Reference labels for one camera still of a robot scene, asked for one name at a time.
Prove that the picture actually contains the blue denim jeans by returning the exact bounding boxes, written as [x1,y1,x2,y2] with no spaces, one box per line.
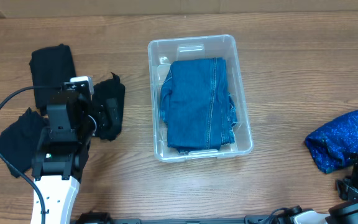
[160,58,237,151]

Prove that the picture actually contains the clear plastic storage bin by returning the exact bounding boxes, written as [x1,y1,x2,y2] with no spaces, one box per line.
[148,34,254,162]

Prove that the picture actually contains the black garment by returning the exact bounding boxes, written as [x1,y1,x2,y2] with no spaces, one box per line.
[91,73,126,141]
[29,43,78,116]
[0,108,48,173]

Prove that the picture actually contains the sparkly blue garment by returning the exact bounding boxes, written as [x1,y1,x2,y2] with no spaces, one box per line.
[305,110,358,174]

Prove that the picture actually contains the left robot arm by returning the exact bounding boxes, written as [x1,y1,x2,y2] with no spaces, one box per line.
[31,76,122,223]

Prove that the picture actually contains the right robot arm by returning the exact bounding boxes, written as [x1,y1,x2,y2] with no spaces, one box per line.
[265,154,358,224]

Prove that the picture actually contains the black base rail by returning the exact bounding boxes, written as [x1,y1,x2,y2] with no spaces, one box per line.
[70,211,275,224]

